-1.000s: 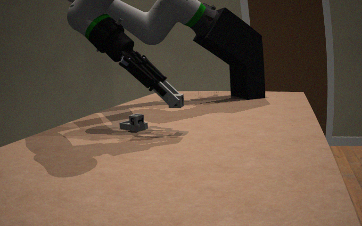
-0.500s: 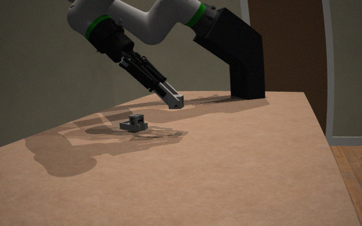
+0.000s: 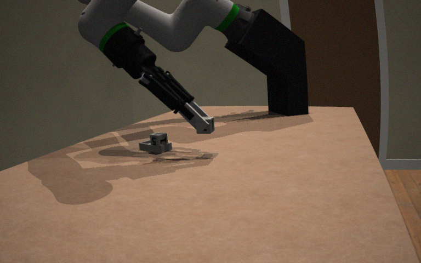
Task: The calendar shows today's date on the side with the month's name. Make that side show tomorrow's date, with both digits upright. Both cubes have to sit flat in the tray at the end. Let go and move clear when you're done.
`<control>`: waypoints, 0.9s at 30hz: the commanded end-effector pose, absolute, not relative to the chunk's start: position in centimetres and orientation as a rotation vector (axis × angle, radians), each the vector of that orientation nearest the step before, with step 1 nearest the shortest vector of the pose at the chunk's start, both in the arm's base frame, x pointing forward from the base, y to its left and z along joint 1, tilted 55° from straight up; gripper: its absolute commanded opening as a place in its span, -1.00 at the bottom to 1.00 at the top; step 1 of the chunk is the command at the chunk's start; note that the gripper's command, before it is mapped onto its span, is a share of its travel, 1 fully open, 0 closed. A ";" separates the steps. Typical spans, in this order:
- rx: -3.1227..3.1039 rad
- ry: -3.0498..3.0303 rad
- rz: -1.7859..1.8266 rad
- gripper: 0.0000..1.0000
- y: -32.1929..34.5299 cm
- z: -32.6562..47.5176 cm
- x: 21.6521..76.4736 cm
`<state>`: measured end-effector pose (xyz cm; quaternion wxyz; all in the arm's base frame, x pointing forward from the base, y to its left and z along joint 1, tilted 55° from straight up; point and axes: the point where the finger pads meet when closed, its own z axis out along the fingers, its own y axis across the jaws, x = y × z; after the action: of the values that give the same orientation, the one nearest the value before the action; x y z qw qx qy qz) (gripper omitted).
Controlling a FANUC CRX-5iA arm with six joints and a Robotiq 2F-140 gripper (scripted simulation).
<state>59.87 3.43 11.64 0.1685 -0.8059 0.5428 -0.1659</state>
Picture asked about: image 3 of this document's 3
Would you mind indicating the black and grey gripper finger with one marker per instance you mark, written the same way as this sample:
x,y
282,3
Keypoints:
x,y
178,88
172,100

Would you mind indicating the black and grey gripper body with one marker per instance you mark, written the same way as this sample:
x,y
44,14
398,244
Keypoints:
x,y
139,58

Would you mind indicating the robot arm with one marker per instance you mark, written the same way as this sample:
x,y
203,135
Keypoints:
x,y
102,23

